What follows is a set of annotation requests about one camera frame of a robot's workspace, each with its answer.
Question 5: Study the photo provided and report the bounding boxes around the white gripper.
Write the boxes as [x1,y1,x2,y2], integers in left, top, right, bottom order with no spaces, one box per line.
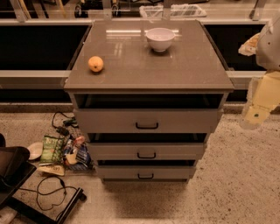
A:
[240,70,280,130]

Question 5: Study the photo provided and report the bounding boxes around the grey drawer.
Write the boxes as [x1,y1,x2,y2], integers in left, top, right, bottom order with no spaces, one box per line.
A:
[87,143,207,160]
[73,108,222,134]
[96,166,196,180]

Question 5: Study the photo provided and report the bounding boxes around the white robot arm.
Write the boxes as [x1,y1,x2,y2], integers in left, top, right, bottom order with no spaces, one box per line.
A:
[238,14,280,130]

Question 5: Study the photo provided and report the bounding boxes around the grey drawer cabinet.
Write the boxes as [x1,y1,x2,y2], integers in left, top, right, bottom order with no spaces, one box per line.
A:
[65,20,234,169]

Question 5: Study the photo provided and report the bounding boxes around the grey bottom drawer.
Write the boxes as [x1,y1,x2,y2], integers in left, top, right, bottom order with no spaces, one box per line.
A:
[96,166,196,180]

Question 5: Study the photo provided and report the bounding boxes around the grey top drawer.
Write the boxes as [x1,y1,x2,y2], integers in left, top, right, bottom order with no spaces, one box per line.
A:
[73,108,222,134]

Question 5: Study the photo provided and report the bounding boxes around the white bowl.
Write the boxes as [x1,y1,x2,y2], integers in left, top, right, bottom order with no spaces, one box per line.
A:
[146,28,175,52]

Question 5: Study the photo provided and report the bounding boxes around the orange fruit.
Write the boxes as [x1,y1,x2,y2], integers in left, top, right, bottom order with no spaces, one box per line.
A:
[88,56,103,73]

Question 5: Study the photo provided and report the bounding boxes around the blue snack packet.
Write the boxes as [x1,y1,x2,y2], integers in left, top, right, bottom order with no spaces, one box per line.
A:
[69,144,93,171]

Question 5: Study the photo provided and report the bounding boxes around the green chip bag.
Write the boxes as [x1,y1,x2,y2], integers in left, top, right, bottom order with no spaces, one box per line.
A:
[39,136,64,165]

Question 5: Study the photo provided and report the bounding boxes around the tan packet on floor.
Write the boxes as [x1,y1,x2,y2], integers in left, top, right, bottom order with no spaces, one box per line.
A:
[38,165,65,176]

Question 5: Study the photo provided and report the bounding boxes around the white plate on floor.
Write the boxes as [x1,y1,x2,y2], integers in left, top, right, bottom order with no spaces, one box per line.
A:
[27,142,43,160]

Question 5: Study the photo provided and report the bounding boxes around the black chair base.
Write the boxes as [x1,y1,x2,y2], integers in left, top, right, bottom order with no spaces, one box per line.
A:
[0,134,87,224]

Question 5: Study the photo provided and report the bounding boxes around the white wire basket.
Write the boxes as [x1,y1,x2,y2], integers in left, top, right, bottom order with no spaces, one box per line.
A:
[139,3,207,18]

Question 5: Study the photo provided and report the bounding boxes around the black power adapter cable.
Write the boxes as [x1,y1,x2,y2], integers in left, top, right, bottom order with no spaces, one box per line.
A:
[51,111,80,137]

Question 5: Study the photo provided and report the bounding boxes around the black cable on floor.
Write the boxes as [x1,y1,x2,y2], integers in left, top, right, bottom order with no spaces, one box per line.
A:
[18,175,79,212]

